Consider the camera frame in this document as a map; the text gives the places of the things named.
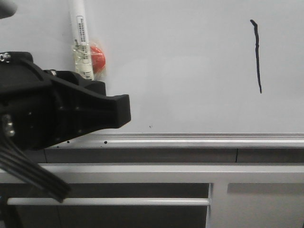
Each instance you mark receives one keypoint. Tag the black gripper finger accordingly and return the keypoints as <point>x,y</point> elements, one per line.
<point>98,112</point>

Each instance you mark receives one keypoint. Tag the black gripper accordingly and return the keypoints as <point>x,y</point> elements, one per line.
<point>35,104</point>

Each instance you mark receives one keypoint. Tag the red round magnet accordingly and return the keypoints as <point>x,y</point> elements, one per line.
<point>98,59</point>

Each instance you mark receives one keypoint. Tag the white whiteboard marker pen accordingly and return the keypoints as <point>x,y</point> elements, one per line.
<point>80,46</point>

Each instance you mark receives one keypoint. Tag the white horizontal stand rod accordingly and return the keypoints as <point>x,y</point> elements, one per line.
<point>110,202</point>

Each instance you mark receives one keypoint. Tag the white whiteboard with aluminium frame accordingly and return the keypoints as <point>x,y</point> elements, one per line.
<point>201,72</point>

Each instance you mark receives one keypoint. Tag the white metal stand frame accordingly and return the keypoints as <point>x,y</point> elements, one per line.
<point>241,196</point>

